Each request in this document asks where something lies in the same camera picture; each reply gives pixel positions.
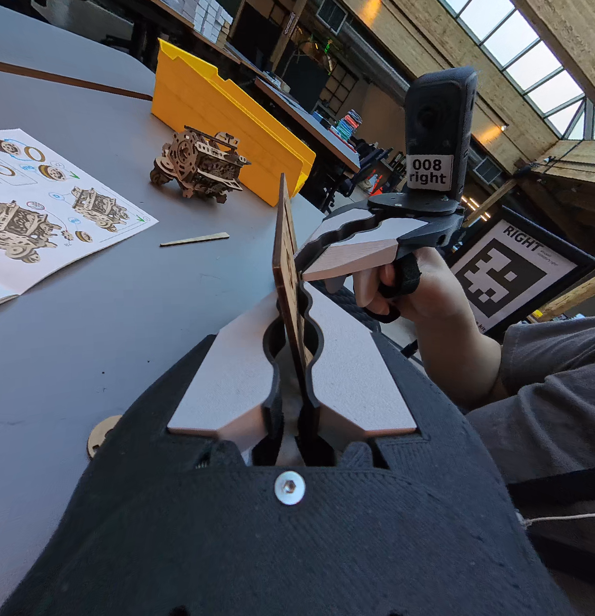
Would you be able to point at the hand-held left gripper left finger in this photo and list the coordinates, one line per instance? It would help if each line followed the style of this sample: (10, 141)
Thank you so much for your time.
(225, 385)

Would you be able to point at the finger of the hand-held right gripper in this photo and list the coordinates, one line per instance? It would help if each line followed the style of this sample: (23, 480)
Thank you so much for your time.
(360, 255)
(336, 221)

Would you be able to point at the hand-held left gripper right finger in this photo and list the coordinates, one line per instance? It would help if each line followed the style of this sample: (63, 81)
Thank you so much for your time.
(360, 385)

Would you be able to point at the narrow wooden parts sheet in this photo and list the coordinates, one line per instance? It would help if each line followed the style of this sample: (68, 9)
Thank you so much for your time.
(285, 274)

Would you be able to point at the assembled wooden model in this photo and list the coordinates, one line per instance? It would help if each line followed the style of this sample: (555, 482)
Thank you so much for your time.
(196, 163)

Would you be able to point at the person's right hand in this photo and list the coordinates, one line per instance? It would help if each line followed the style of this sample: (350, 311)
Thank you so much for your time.
(437, 293)

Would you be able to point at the stack of coloured trays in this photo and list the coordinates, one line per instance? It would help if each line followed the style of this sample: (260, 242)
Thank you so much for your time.
(349, 125)

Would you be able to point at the long background table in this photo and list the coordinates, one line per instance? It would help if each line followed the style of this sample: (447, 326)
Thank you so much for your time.
(307, 120)

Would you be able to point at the framed marker sign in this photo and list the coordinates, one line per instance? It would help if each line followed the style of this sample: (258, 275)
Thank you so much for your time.
(499, 279)

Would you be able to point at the round wooden disc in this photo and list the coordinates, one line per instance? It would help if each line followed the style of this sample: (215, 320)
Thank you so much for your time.
(100, 435)

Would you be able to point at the flat wooden stick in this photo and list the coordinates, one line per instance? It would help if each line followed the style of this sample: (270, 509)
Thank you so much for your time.
(196, 239)

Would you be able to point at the yellow plastic bin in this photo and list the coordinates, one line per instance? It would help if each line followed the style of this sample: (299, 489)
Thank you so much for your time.
(206, 96)

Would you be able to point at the skylight window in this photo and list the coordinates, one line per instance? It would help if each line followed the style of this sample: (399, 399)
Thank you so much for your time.
(528, 48)

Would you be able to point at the person's grey shirt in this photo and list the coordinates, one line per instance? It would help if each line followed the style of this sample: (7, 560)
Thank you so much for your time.
(557, 385)

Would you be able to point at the stack of white boxes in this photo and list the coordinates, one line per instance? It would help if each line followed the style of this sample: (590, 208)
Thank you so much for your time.
(208, 14)

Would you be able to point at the instruction booklet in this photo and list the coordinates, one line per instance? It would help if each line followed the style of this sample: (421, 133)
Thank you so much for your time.
(32, 190)

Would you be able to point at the wall vent grille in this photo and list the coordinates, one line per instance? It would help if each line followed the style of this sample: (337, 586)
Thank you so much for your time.
(487, 169)

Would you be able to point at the grey ventilation duct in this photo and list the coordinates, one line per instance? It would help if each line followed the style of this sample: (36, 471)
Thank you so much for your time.
(374, 57)

